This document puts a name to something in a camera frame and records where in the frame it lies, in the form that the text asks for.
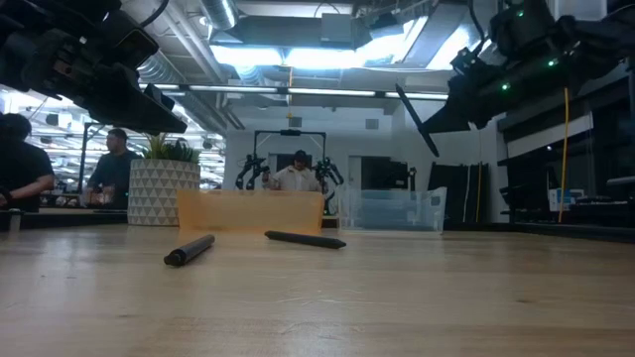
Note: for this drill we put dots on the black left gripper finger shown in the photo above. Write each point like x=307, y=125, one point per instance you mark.
x=160, y=96
x=129, y=109

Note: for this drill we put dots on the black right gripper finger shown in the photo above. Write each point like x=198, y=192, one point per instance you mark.
x=451, y=121

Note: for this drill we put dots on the other station black robot arm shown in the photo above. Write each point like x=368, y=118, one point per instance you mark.
x=327, y=171
x=250, y=168

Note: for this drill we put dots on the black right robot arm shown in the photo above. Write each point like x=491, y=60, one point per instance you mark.
x=595, y=44

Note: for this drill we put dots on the green succulent plant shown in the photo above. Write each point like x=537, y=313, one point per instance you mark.
x=168, y=149

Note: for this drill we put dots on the black upright panels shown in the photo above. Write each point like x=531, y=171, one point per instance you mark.
x=446, y=193

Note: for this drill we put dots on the black monitor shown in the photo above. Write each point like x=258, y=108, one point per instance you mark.
x=382, y=173

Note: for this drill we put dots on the white triangle-patterned plant pot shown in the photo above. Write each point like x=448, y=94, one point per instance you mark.
x=159, y=193

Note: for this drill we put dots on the dark shelving unit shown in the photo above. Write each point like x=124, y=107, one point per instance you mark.
x=526, y=188

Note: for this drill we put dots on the clear plastic bin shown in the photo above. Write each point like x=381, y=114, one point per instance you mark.
x=392, y=210

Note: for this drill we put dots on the wooden table with dark edge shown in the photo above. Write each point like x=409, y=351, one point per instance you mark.
x=74, y=219

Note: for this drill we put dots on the long ceiling light strip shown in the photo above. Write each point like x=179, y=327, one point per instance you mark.
x=327, y=92

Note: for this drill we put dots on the blue and white box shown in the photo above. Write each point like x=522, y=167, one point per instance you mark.
x=565, y=198

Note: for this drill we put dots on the orange translucent plastic bin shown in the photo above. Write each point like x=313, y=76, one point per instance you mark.
x=250, y=210

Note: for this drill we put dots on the grey ceiling box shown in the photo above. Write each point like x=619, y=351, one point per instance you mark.
x=337, y=30

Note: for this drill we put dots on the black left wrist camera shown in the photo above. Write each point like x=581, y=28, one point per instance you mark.
x=136, y=47

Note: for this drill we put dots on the black gantry frame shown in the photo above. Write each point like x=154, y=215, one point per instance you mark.
x=290, y=132
x=83, y=149

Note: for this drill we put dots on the silver round ventilation duct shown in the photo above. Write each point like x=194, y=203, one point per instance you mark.
x=220, y=12

